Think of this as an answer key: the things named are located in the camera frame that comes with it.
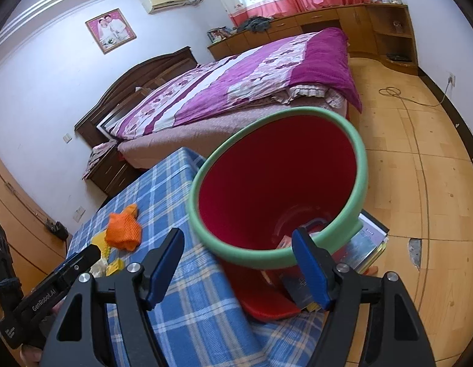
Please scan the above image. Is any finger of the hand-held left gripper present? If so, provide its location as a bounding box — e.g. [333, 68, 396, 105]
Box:
[54, 244, 102, 288]

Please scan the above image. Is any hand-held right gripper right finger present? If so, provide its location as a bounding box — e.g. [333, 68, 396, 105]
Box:
[292, 227, 438, 367]

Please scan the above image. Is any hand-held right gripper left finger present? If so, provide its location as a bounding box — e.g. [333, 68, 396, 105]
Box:
[40, 227, 185, 367]

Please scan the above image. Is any yellow foam net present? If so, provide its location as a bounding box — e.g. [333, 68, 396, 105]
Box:
[91, 235, 112, 261]

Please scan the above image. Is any red bin with green rim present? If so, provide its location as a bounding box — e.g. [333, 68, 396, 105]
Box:
[186, 106, 369, 324]

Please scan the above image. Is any black power strip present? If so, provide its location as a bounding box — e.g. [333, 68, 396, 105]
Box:
[43, 219, 69, 239]

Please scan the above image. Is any orange foam net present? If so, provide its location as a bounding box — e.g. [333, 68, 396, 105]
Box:
[104, 203, 143, 252]

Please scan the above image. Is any blue plaid blanket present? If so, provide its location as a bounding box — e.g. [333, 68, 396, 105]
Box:
[66, 147, 336, 367]

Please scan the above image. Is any wooden wardrobe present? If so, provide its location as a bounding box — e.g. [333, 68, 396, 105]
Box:
[0, 149, 71, 302]

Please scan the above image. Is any dark wooden nightstand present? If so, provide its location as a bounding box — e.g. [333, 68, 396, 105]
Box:
[82, 141, 141, 195]

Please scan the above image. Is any pink patterned cloth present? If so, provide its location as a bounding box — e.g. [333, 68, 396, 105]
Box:
[82, 140, 119, 180]

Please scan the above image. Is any white framed board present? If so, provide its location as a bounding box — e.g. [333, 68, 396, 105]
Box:
[96, 101, 145, 140]

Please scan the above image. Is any dark wooden headboard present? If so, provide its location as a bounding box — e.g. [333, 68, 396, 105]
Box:
[74, 46, 199, 150]

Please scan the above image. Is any bed with purple blanket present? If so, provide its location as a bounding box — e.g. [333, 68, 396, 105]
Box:
[104, 28, 362, 140]

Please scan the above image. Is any row of books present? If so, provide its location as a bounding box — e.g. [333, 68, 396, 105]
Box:
[207, 26, 237, 43]

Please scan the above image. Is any wooden corner shelf unit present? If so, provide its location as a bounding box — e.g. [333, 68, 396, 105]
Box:
[368, 4, 418, 75]

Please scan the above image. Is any long wooden cabinet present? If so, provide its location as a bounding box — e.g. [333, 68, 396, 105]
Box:
[207, 6, 371, 62]

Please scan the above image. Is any pile of dark clothes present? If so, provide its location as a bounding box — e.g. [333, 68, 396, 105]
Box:
[236, 16, 274, 34]

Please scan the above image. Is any thin floor cable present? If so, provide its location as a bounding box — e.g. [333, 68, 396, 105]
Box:
[379, 78, 453, 108]

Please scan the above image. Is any framed wall photo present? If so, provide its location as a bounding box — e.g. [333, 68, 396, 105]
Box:
[85, 9, 137, 54]

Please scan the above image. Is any wall air conditioner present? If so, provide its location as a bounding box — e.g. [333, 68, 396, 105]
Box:
[141, 0, 188, 15]

